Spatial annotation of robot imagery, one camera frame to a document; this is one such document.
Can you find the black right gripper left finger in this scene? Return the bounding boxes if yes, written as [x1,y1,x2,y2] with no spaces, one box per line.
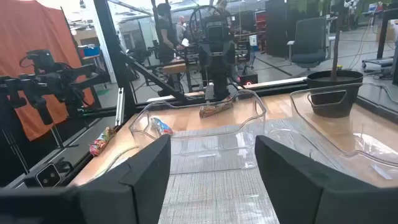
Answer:
[0,133,172,224]

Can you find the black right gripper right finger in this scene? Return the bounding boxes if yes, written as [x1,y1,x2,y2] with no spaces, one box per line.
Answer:
[254,134,398,224]

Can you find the multicoloured granola bar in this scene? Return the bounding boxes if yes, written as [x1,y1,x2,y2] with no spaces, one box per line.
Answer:
[198,98,234,119]

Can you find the red granola bar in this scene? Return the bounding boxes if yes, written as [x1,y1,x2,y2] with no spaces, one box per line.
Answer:
[89,126,117,157]

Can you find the blue granola bar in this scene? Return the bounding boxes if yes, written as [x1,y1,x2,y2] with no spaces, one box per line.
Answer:
[151,117,174,137]

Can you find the wooden workbench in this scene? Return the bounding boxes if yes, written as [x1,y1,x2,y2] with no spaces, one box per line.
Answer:
[160,58,203,76]

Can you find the person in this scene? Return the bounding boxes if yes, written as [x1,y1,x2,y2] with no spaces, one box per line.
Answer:
[175,15,188,44]
[155,2,180,97]

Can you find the red tool cabinet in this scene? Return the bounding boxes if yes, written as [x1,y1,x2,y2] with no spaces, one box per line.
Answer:
[254,11,267,32]

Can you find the black cabinet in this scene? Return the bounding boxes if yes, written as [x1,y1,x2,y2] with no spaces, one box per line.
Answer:
[265,0,295,59]

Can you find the clear plastic bin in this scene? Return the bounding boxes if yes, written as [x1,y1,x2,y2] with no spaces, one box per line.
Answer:
[128,89,267,175]
[93,126,346,224]
[289,82,398,189]

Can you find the grey woven mat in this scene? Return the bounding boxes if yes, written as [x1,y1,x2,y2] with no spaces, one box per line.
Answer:
[158,117,343,224]

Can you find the grey office chair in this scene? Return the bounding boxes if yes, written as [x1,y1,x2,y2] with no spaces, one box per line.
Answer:
[287,16,337,70]

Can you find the green potted plant black pot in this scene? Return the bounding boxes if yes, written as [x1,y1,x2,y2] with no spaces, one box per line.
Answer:
[285,0,393,119]

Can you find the orange curtain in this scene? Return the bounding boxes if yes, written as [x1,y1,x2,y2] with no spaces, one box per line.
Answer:
[0,0,96,141]

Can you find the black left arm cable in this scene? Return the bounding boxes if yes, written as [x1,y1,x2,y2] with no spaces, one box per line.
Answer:
[188,4,225,44]

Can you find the table-level camera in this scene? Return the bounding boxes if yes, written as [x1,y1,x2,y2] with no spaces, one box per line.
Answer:
[23,157,75,189]

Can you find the silver aluminium bracket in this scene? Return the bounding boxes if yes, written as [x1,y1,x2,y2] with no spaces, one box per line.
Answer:
[114,87,126,127]

